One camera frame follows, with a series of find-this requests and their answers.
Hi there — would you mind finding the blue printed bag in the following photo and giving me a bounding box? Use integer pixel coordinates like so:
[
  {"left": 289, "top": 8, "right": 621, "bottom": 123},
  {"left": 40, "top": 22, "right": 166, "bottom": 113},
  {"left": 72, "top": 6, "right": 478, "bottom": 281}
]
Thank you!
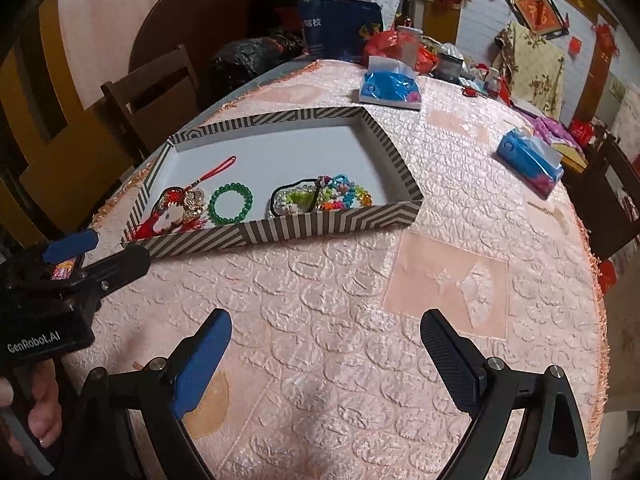
[{"left": 298, "top": 0, "right": 384, "bottom": 64}]

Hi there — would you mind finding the small black plastic bag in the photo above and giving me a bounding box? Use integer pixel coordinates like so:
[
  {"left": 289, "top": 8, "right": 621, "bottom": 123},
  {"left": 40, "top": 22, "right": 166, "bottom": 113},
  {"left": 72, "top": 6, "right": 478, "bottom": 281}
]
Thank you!
[{"left": 209, "top": 36, "right": 303, "bottom": 107}]

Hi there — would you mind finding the metal tin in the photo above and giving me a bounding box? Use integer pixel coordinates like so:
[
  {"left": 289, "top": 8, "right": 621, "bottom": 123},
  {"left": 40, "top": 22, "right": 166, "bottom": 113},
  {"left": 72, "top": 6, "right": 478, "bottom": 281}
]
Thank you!
[{"left": 436, "top": 51, "right": 465, "bottom": 82}]

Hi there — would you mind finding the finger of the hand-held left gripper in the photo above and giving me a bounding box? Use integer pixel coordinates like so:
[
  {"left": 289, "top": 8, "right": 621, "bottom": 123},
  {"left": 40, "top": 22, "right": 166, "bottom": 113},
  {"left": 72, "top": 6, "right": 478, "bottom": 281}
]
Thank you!
[
  {"left": 65, "top": 246, "right": 152, "bottom": 312},
  {"left": 42, "top": 228, "right": 100, "bottom": 265}
]

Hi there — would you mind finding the blue tissue pack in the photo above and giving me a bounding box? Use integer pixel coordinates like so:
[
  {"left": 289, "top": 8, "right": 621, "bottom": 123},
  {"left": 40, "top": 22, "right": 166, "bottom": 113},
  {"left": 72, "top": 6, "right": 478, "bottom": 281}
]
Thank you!
[
  {"left": 358, "top": 56, "right": 423, "bottom": 111},
  {"left": 496, "top": 127, "right": 565, "bottom": 199}
]

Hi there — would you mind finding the person's left hand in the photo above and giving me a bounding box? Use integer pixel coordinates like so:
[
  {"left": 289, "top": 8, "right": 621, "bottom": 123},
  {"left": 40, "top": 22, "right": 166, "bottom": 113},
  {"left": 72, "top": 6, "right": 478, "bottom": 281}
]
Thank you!
[{"left": 0, "top": 360, "right": 64, "bottom": 449}]

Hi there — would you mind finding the red plastic bag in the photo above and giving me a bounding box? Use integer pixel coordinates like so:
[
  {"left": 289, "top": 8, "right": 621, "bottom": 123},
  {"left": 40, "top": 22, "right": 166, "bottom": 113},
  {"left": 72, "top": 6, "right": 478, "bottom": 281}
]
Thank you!
[{"left": 364, "top": 29, "right": 437, "bottom": 75}]

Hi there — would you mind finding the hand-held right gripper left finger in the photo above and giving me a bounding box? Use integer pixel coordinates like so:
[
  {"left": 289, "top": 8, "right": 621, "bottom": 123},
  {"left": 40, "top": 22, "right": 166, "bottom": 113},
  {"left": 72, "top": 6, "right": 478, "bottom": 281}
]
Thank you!
[{"left": 82, "top": 308, "right": 233, "bottom": 480}]

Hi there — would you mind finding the small red patterned charm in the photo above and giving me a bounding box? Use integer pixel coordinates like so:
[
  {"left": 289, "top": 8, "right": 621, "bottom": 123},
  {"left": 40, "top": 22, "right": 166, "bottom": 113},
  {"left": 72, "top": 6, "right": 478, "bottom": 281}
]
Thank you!
[{"left": 50, "top": 258, "right": 84, "bottom": 281}]

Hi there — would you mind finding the striped cardboard box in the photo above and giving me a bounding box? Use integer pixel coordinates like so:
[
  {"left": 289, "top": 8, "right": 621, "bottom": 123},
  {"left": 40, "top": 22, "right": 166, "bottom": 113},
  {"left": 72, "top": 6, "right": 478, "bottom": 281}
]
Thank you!
[{"left": 121, "top": 106, "right": 425, "bottom": 260}]

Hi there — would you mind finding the dark wooden chair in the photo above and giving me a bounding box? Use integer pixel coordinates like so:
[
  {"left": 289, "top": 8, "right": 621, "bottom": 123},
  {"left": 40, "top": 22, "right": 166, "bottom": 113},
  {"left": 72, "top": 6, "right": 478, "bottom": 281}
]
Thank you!
[
  {"left": 564, "top": 130, "right": 640, "bottom": 262},
  {"left": 100, "top": 44, "right": 202, "bottom": 147}
]

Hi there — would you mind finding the purple cloth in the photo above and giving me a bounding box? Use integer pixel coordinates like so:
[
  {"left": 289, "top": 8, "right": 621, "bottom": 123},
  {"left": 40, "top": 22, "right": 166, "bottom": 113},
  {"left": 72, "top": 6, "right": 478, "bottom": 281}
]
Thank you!
[{"left": 514, "top": 104, "right": 587, "bottom": 147}]

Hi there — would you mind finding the clear bead bracelet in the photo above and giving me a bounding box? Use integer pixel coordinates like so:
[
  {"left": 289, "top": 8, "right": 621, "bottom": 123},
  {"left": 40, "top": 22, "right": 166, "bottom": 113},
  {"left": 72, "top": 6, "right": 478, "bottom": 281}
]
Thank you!
[{"left": 272, "top": 185, "right": 327, "bottom": 219}]

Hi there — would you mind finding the red diamond wall hanging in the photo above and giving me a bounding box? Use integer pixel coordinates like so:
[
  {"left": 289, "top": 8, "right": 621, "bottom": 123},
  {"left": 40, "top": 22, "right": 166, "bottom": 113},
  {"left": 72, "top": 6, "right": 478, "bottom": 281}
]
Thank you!
[{"left": 501, "top": 0, "right": 572, "bottom": 42}]

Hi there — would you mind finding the floral beige cloth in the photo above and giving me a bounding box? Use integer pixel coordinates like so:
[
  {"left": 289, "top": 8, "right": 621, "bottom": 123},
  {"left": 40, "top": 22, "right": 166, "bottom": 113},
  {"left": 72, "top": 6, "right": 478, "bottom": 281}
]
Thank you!
[{"left": 491, "top": 21, "right": 567, "bottom": 122}]

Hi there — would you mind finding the plastic jar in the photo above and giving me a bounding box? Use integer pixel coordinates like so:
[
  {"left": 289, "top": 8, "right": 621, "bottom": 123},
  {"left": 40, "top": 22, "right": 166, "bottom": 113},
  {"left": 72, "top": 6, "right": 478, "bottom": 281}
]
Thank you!
[{"left": 396, "top": 26, "right": 424, "bottom": 70}]

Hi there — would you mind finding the green bead bracelet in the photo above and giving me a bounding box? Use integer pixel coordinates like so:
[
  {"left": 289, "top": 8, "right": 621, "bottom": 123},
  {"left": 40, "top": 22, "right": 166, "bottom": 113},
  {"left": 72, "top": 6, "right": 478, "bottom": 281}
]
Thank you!
[{"left": 208, "top": 183, "right": 254, "bottom": 225}]

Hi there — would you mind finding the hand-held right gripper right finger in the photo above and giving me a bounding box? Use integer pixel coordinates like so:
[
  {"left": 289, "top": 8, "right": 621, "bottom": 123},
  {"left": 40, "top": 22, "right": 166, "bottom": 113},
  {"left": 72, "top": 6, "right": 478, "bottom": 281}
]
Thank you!
[{"left": 420, "top": 308, "right": 593, "bottom": 480}]

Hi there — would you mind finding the white paper bag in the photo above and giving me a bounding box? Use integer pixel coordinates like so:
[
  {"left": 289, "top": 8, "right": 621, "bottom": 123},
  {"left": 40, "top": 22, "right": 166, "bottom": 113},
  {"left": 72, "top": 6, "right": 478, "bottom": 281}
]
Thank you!
[{"left": 345, "top": 0, "right": 402, "bottom": 32}]

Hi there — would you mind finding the red tassel knot ornament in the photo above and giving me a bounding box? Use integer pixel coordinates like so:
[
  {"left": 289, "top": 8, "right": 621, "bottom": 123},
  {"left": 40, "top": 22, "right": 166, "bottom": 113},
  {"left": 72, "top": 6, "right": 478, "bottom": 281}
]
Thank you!
[{"left": 131, "top": 157, "right": 237, "bottom": 240}]

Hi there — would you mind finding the round brown tabletop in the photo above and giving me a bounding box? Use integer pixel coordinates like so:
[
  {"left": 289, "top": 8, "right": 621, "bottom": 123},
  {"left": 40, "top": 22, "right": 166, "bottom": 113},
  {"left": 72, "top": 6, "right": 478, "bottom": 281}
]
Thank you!
[{"left": 127, "top": 0, "right": 277, "bottom": 92}]

